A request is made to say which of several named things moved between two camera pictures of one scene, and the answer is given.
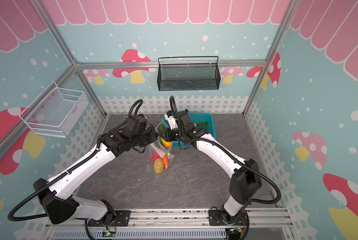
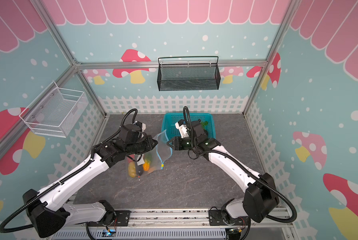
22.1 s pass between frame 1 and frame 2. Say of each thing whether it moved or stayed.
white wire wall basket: stayed
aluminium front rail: stayed
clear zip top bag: moved
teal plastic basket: stayed
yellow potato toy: moved
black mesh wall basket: stayed
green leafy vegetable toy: stayed
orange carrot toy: moved
